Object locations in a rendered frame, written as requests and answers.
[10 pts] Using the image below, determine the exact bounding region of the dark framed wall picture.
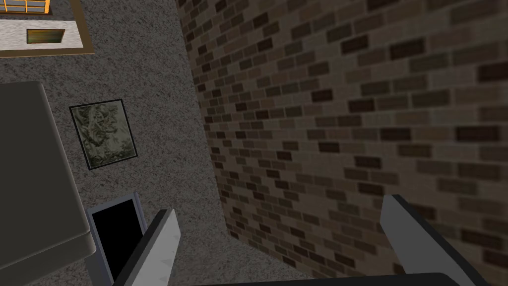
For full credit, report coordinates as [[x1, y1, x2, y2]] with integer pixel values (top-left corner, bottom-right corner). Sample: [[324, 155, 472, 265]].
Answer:
[[68, 98, 139, 171]]

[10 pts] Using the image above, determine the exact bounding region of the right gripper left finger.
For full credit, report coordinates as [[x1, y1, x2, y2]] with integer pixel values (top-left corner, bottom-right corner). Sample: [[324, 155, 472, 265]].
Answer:
[[113, 208, 181, 286]]

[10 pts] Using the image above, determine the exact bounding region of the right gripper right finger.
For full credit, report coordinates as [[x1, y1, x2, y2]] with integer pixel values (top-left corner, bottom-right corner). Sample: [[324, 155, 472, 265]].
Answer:
[[380, 194, 491, 286]]

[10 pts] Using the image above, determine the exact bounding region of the black screen with grey frame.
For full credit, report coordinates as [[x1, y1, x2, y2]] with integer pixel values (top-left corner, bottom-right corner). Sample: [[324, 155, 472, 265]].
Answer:
[[85, 192, 148, 286]]

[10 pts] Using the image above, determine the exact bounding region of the grey cabinet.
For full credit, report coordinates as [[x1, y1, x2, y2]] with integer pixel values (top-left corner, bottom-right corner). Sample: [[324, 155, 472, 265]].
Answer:
[[0, 81, 97, 286]]

